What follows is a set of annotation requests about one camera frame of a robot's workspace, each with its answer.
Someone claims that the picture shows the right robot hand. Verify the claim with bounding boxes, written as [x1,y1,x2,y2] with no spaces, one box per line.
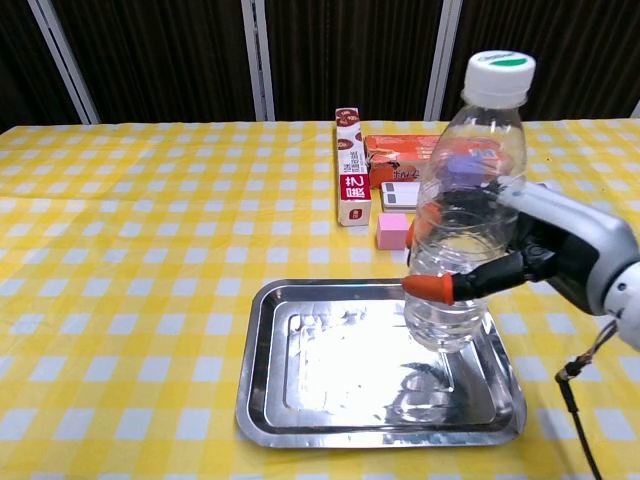
[402,175,640,317]

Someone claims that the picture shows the transparent plastic bottle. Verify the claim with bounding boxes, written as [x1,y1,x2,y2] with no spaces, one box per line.
[402,49,537,355]

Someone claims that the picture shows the metal tray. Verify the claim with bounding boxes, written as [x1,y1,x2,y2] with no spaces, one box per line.
[234,278,527,450]

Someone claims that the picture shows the purple cube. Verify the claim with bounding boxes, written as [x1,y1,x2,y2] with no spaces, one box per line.
[446,153,490,190]

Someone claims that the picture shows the flat white strip box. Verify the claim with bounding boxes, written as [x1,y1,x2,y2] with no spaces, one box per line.
[380,181,425,195]
[382,191,422,210]

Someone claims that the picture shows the pink cube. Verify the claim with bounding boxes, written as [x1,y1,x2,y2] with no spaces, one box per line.
[375,213,410,251]

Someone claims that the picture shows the orange cardboard box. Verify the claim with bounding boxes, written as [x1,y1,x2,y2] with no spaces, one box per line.
[363,133,501,185]

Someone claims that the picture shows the long white foil box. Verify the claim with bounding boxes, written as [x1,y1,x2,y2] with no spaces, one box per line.
[334,106,374,229]

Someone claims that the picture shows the yellow checked tablecloth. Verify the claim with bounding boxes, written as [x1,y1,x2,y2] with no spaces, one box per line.
[0,118,640,480]

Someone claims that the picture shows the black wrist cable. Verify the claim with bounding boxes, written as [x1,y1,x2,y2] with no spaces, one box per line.
[554,319,619,480]

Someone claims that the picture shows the white frame post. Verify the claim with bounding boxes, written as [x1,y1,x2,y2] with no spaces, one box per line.
[240,0,276,121]
[27,0,101,125]
[424,0,464,121]

